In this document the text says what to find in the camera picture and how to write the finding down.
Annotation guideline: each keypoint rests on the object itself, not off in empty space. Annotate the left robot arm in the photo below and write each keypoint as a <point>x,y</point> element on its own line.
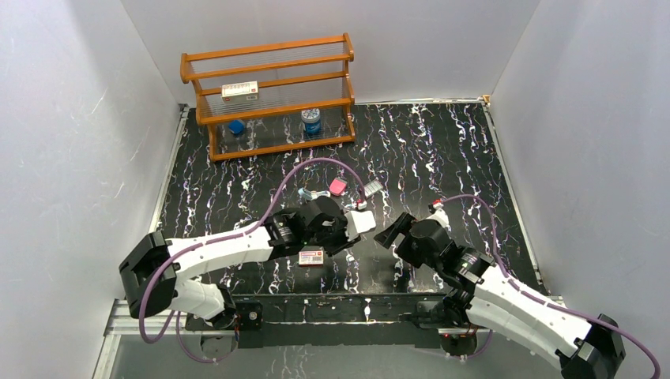
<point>161,273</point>

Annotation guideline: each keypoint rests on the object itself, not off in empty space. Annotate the blue round tin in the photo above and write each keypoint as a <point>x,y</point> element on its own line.
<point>311,119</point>

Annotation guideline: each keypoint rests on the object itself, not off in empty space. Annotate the pink eraser block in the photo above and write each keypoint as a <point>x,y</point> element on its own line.
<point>337,187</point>

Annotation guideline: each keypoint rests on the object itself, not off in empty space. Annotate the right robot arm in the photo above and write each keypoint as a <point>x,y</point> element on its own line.
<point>478,293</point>

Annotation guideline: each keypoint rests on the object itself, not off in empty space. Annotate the orange wooden shelf rack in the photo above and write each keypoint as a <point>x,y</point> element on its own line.
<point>292,76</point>

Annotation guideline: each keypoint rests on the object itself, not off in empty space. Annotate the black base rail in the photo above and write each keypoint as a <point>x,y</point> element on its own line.
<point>340,319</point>

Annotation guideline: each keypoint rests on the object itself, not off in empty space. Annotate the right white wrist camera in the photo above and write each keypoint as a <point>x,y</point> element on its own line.
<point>437,213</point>

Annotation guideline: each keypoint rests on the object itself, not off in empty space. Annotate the grey staple strip box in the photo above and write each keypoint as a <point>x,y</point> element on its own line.
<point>372,188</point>

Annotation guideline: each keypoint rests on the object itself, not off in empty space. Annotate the light blue stapler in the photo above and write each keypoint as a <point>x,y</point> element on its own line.
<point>309,195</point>

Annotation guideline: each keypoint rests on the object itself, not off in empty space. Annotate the small blue box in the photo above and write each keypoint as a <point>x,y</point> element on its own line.
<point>237,127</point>

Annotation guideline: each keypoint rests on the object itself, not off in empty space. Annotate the red white staple box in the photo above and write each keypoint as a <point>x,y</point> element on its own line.
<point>309,258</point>

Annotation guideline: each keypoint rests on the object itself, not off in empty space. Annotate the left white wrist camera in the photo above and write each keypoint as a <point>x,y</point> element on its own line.
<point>358,223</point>

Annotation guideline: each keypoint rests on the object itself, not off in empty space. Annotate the white staple box on shelf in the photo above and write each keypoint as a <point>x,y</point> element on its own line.
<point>241,92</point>

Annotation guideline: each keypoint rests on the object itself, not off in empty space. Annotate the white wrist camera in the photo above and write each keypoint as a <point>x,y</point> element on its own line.
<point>358,223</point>
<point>437,213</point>

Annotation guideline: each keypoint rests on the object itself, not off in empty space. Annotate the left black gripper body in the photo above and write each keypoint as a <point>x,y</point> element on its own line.
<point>340,230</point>

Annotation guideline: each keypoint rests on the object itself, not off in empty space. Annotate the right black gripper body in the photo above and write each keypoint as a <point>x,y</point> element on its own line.
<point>409,251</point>

